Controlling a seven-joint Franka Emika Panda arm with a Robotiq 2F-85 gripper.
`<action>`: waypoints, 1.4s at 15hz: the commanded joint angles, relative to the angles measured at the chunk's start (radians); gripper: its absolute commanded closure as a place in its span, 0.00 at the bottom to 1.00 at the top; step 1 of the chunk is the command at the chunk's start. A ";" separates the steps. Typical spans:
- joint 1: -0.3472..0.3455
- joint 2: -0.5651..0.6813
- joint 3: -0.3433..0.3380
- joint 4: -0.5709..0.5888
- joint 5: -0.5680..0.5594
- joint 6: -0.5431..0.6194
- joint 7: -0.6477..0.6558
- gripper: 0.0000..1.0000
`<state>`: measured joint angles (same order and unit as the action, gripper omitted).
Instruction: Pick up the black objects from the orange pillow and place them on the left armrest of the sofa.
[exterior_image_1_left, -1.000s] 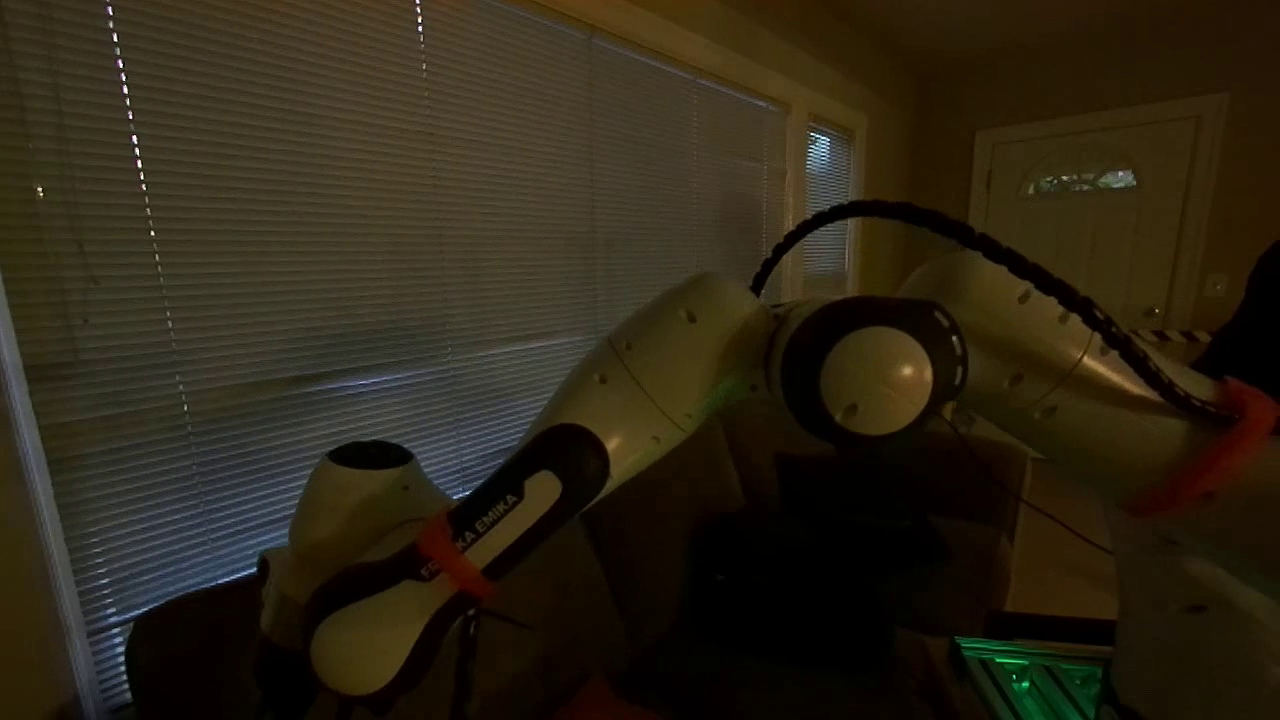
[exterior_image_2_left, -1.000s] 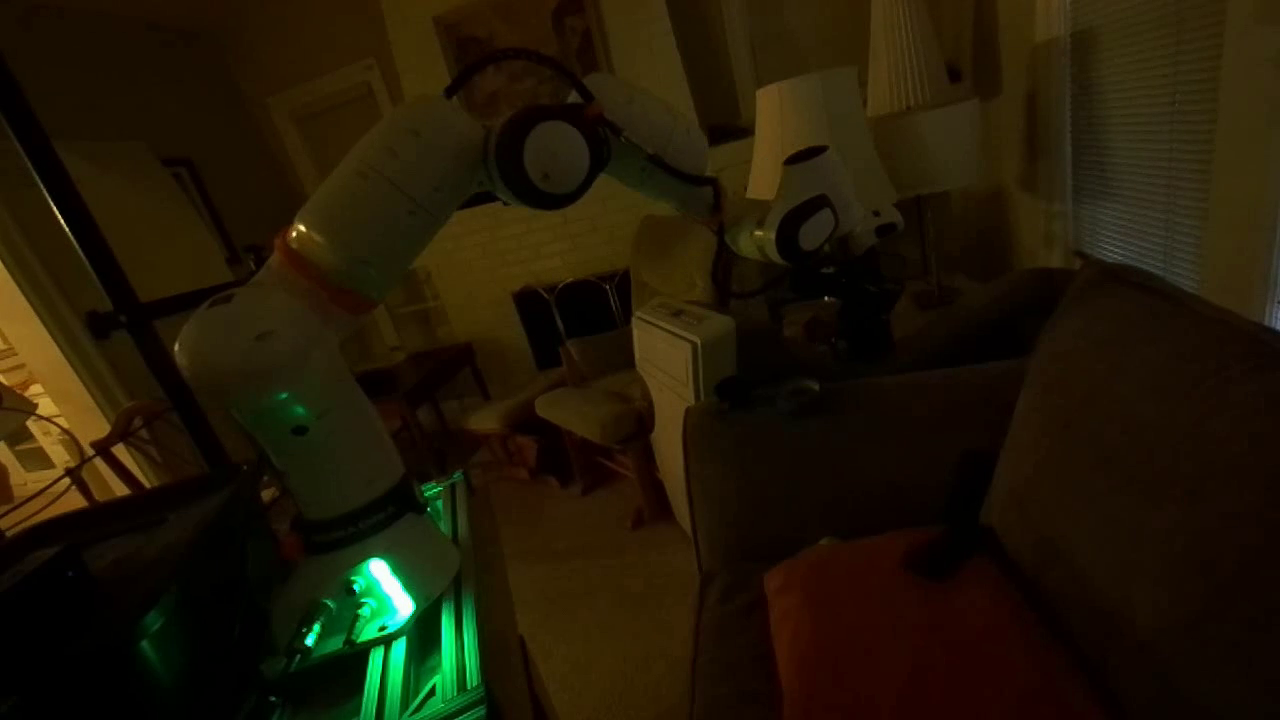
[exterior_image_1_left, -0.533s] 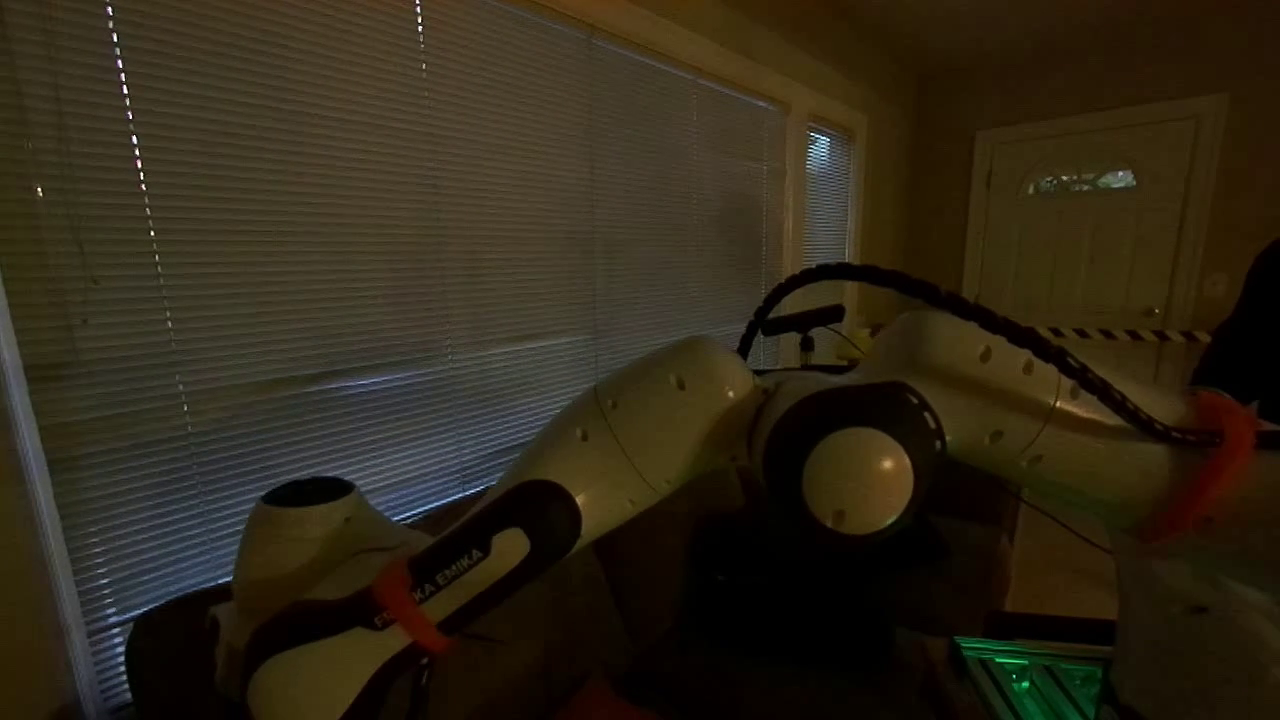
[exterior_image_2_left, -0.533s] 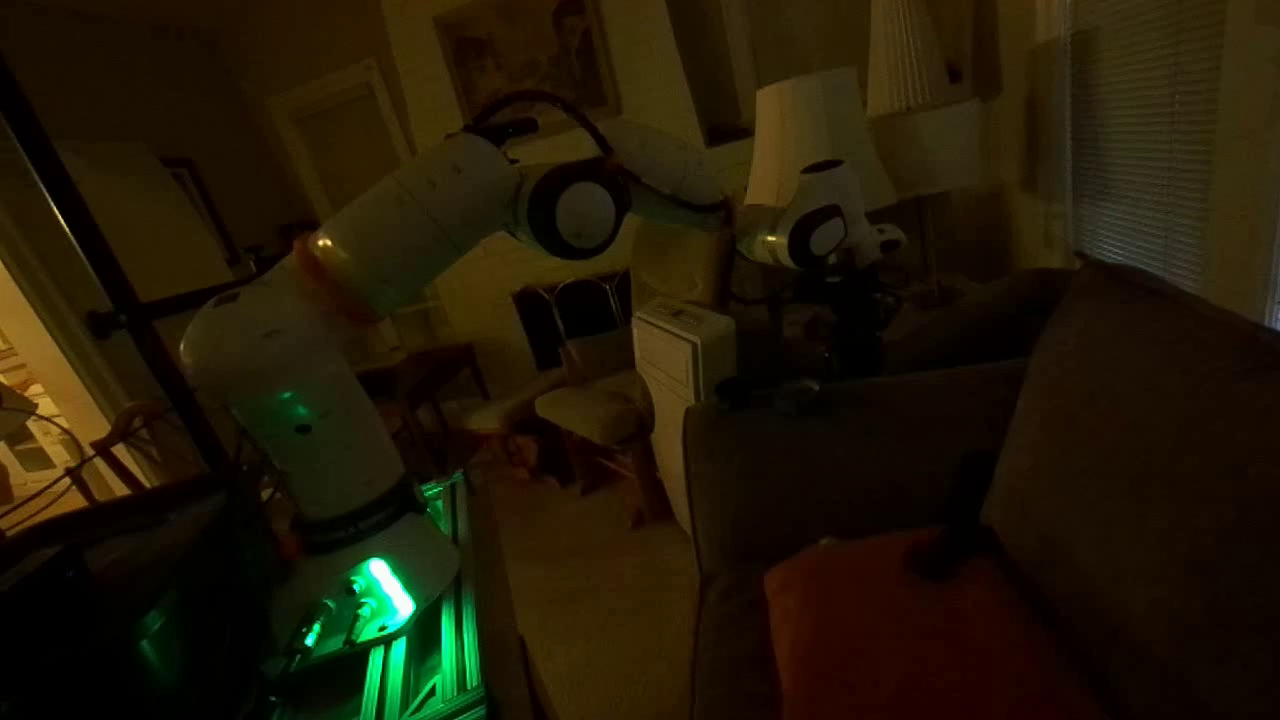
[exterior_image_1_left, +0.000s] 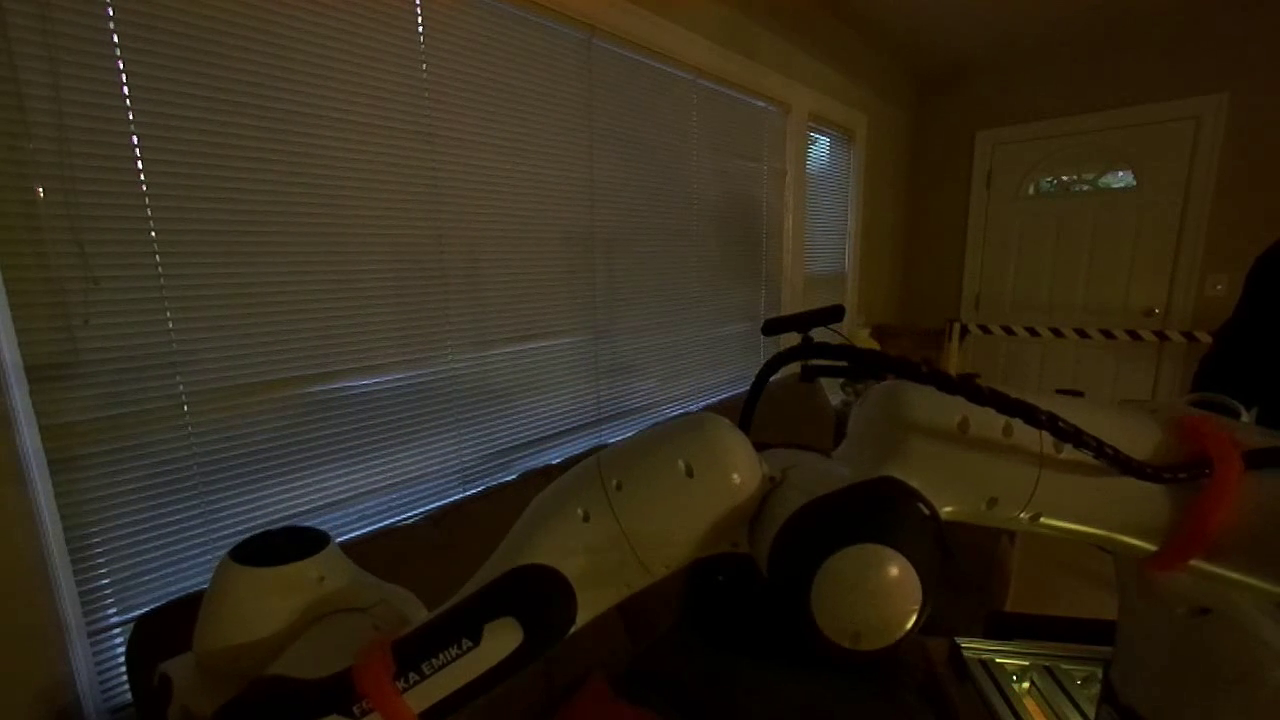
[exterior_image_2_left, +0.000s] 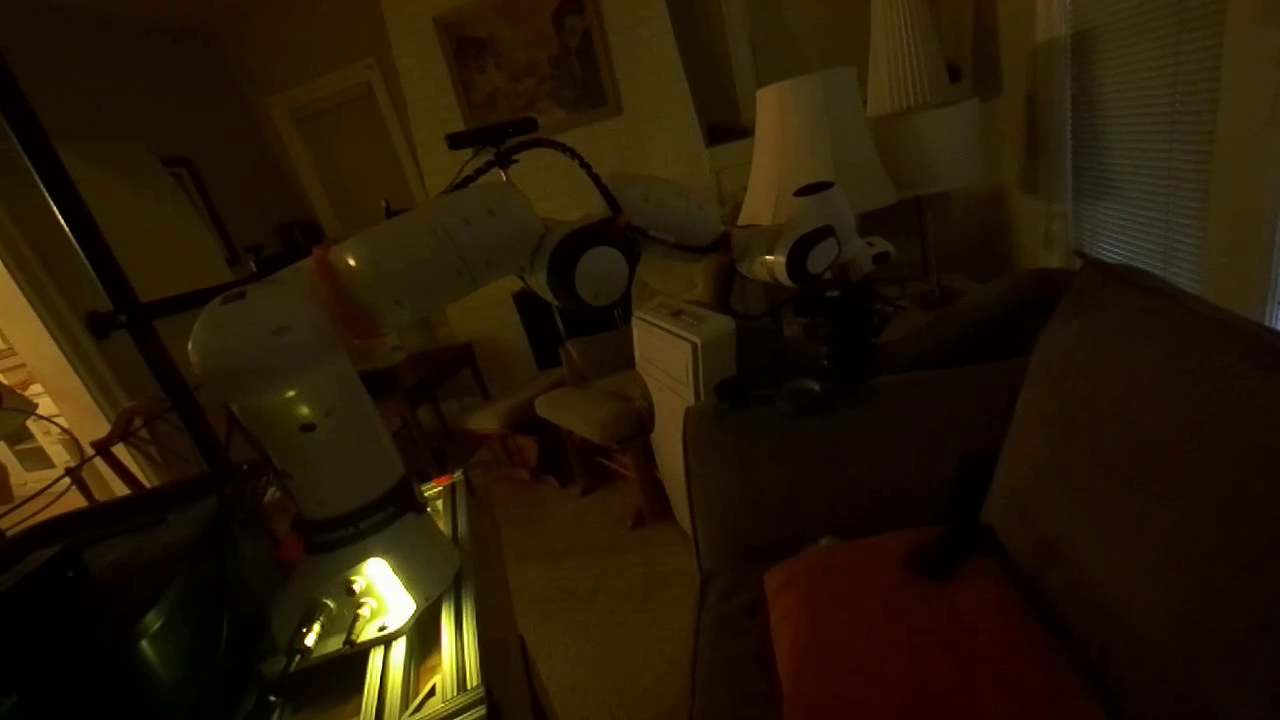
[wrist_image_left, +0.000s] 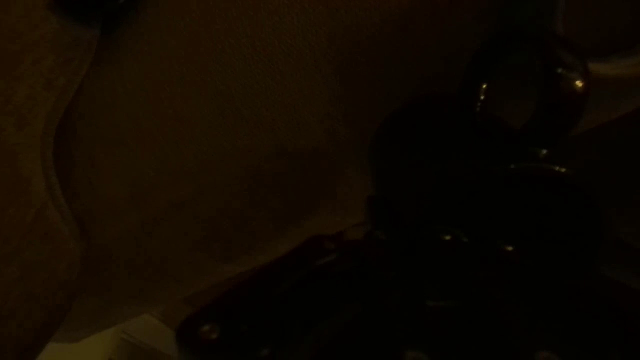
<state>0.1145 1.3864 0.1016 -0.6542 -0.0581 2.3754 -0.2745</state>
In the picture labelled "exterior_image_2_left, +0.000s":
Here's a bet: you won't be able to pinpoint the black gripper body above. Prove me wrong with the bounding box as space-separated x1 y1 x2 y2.
795 264 888 334

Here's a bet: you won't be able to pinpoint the orange pillow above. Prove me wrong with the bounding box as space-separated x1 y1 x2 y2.
762 522 1114 720

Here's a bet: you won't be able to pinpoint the brown sofa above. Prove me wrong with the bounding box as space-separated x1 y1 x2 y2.
682 256 1280 720

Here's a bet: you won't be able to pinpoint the dark side table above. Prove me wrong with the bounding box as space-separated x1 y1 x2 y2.
872 264 1078 385

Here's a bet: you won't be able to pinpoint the white side cabinet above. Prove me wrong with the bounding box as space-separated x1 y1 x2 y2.
629 295 741 535

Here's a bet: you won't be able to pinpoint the table lamp with white shade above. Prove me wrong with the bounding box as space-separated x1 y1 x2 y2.
738 68 900 273

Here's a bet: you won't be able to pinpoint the lamp with wide pleated shade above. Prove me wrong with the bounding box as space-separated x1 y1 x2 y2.
872 91 993 312

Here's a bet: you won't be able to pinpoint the chair with light cushion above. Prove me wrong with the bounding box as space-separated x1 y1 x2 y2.
457 355 676 535

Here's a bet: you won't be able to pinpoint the tall narrow pleated lampshade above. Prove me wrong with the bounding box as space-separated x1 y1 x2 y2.
866 0 957 117

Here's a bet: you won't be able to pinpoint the window blinds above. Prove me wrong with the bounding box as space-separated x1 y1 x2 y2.
1074 0 1234 295

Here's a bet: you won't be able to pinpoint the dark wooden chair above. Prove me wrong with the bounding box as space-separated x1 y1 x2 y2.
350 334 495 475

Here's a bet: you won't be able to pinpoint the metal robot stand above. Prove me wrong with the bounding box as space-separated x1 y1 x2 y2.
124 465 495 720

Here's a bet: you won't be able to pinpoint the cream panel door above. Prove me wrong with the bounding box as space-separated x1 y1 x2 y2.
271 65 434 245

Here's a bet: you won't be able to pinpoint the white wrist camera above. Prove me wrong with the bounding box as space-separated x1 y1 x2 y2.
852 233 904 273

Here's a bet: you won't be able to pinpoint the black corrugated cable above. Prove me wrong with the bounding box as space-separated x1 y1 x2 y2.
457 130 638 236

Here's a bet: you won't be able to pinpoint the black camera bar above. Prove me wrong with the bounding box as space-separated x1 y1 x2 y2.
441 117 545 155

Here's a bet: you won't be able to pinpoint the framed wall picture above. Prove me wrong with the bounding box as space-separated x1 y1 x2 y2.
427 0 623 135

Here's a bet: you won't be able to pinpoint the wide orange strap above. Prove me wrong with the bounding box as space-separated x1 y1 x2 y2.
310 245 374 334

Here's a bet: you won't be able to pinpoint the black camera stand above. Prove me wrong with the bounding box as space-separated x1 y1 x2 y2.
0 52 516 470

